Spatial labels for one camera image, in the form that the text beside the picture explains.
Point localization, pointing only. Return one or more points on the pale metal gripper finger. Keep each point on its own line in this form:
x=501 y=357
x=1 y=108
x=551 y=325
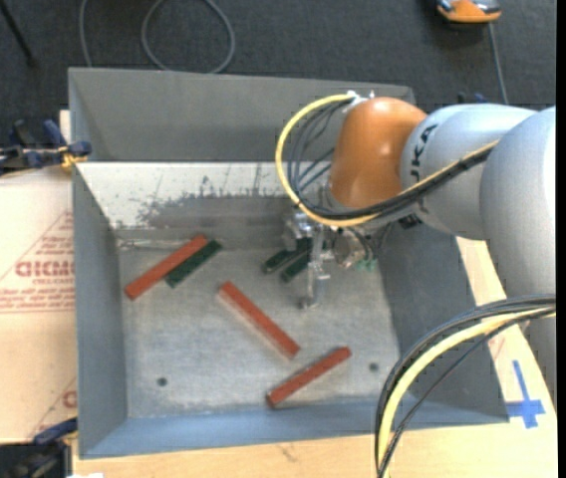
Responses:
x=322 y=287
x=307 y=287

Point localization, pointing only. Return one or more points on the dark green flat block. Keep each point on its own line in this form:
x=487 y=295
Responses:
x=194 y=263
x=279 y=261

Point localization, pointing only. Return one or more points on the red-brown flat block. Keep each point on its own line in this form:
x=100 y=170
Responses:
x=258 y=319
x=166 y=267
x=308 y=377

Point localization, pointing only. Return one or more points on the grey metal bin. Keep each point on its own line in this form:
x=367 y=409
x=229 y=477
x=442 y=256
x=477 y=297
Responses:
x=188 y=346

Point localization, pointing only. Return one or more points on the brown cardboard board red print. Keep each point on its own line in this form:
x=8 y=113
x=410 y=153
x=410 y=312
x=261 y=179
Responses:
x=24 y=326

